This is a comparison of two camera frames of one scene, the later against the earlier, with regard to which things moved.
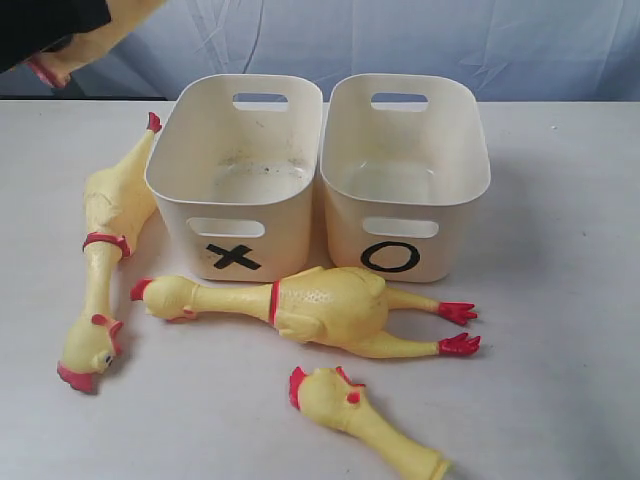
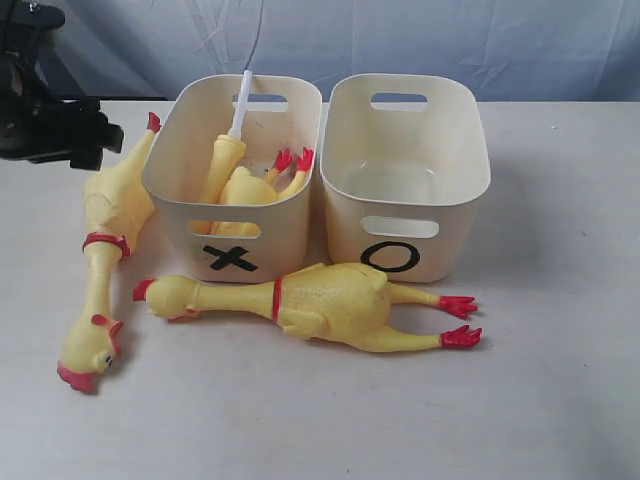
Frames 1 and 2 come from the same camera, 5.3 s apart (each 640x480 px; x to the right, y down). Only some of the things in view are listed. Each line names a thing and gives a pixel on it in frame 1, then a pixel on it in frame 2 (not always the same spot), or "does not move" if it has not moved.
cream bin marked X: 234,161 does not move
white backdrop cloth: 512,50 does not move
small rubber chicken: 56,67 → 245,188
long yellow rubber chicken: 118,198 does not move
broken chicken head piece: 331,398 → 229,150
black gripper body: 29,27 → 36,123
